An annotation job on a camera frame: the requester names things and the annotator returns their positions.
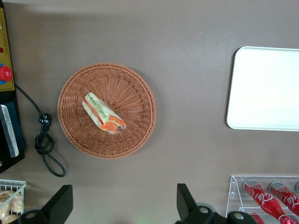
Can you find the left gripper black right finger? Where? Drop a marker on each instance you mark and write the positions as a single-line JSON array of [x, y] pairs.
[[185, 203]]

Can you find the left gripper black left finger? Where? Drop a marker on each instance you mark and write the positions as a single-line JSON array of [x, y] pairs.
[[58, 205]]

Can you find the triangle sandwich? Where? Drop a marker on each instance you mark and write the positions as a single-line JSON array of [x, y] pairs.
[[98, 109]]

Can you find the round brown wicker basket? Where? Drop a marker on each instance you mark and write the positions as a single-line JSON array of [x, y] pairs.
[[130, 93]]

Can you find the cream plastic tray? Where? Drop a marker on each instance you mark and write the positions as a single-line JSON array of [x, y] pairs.
[[264, 88]]

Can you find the bagged fried snack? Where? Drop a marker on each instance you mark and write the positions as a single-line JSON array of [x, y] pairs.
[[14, 206]]

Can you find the clear acrylic bottle rack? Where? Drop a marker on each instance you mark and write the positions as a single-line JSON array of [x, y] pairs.
[[233, 186]]

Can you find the red cola bottle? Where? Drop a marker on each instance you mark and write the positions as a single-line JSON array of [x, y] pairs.
[[287, 196], [264, 198], [257, 219]]

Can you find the silver metal bar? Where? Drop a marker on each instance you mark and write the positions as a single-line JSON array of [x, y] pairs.
[[10, 133]]

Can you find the black countertop appliance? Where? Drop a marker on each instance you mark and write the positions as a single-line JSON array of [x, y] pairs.
[[7, 96]]

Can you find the red emergency stop button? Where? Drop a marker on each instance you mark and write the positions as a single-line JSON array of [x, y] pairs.
[[5, 73]]

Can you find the yellow control panel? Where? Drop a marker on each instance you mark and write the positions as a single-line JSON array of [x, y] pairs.
[[7, 35]]

